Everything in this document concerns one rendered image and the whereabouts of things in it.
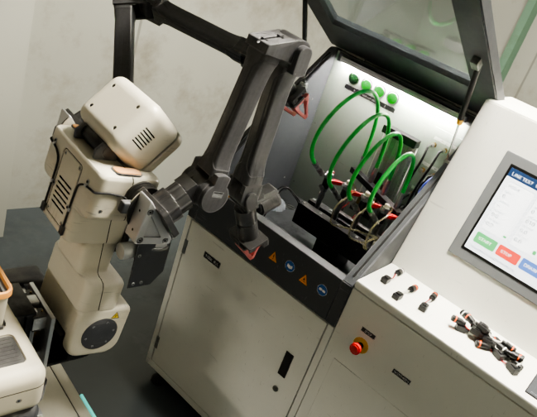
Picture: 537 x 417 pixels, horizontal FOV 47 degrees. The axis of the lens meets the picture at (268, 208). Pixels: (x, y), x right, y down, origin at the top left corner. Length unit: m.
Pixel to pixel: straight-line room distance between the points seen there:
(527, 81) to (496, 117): 2.57
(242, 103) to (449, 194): 0.85
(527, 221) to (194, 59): 2.33
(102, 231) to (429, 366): 0.97
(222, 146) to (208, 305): 1.01
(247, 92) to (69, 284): 0.71
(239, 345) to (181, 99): 1.91
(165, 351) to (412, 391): 1.08
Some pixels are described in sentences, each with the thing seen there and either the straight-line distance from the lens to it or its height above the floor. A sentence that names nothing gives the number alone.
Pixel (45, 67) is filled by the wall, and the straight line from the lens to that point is 3.33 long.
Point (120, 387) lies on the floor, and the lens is 2.68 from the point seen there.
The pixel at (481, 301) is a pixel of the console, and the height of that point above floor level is 1.03.
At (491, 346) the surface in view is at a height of 1.00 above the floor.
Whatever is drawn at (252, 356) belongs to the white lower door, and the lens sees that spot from 2.24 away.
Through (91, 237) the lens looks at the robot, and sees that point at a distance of 1.59.
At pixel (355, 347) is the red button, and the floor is 0.81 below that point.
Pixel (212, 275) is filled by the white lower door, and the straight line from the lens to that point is 2.26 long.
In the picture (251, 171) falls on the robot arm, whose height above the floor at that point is 1.29.
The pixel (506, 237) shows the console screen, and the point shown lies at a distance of 1.95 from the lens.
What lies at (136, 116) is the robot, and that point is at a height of 1.36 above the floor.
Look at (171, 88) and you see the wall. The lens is 3.71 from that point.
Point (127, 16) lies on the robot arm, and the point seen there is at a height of 1.45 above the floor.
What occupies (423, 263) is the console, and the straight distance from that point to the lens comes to 2.02.
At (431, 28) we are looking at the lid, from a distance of 1.90.
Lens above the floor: 1.88
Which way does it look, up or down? 26 degrees down
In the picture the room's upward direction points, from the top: 19 degrees clockwise
